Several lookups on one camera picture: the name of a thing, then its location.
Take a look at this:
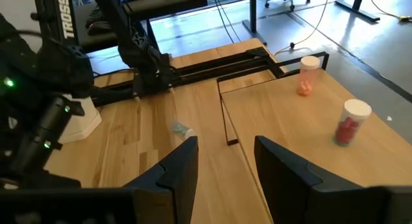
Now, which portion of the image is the black computer mouse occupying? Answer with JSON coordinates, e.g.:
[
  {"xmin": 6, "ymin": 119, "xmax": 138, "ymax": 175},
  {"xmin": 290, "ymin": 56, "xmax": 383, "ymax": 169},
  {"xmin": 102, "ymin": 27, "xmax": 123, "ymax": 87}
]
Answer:
[{"xmin": 85, "ymin": 19, "xmax": 109, "ymax": 37}]

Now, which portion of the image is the yellow floor cable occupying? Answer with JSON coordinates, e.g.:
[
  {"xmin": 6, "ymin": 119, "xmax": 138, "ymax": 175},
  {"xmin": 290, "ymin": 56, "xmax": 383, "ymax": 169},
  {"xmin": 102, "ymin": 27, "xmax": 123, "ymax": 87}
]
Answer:
[{"xmin": 274, "ymin": 0, "xmax": 332, "ymax": 57}]

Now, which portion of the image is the black office desk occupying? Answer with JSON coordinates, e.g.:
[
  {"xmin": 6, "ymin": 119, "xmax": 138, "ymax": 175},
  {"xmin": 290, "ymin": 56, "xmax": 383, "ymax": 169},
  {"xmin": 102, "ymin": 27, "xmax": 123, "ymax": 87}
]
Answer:
[{"xmin": 73, "ymin": 0, "xmax": 216, "ymax": 53}]

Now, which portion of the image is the teal pill bottle white cap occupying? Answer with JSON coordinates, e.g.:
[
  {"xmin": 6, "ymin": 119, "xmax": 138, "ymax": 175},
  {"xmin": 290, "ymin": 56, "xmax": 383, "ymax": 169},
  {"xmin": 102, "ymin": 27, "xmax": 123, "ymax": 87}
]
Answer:
[{"xmin": 170, "ymin": 120, "xmax": 196, "ymax": 140}]

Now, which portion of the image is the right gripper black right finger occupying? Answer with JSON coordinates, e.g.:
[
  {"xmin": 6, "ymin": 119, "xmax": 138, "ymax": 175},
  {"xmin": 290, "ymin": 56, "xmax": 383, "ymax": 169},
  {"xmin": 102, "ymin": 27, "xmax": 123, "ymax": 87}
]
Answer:
[{"xmin": 254, "ymin": 135, "xmax": 387, "ymax": 224}]

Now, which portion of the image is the wooden shelf black metal frame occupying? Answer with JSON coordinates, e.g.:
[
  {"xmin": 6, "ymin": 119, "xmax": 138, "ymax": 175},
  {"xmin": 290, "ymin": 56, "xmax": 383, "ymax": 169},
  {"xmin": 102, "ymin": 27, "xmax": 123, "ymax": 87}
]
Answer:
[{"xmin": 216, "ymin": 51, "xmax": 412, "ymax": 224}]

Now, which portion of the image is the black aluminium table frame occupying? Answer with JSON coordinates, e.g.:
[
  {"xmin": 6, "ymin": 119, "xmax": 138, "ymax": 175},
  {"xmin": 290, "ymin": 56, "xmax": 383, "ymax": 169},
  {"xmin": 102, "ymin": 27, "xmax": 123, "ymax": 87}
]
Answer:
[{"xmin": 89, "ymin": 46, "xmax": 331, "ymax": 107}]

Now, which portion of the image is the red pill bottle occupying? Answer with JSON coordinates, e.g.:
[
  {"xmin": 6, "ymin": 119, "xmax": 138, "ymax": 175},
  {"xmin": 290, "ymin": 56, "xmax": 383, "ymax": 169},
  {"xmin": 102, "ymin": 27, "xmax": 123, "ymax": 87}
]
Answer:
[{"xmin": 333, "ymin": 98, "xmax": 373, "ymax": 147}]

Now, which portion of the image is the pink pill bottle white cap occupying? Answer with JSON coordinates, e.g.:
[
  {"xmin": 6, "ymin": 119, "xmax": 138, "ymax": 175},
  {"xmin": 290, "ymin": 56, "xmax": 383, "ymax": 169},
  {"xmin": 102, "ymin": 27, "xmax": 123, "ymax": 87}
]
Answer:
[{"xmin": 295, "ymin": 55, "xmax": 321, "ymax": 97}]

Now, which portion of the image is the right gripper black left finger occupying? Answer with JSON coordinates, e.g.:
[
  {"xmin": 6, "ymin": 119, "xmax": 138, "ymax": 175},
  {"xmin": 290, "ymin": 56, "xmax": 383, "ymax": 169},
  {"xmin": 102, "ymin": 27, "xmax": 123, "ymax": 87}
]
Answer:
[{"xmin": 124, "ymin": 136, "xmax": 200, "ymax": 224}]

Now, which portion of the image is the white hexagonal planter pot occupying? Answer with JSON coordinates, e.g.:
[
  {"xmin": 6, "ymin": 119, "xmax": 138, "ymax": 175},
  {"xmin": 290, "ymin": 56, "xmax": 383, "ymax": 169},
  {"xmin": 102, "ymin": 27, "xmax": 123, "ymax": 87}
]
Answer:
[{"xmin": 59, "ymin": 94, "xmax": 103, "ymax": 144}]

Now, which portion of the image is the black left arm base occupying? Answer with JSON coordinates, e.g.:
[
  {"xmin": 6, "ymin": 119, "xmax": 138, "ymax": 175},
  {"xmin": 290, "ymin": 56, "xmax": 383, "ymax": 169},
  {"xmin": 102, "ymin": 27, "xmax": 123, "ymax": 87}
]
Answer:
[{"xmin": 132, "ymin": 52, "xmax": 174, "ymax": 98}]

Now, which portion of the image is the black desk foot bar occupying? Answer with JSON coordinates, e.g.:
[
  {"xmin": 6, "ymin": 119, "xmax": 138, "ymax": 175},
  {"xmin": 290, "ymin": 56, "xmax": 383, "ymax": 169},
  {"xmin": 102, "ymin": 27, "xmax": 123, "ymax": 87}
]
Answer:
[
  {"xmin": 334, "ymin": 0, "xmax": 381, "ymax": 23},
  {"xmin": 241, "ymin": 0, "xmax": 268, "ymax": 47}
]

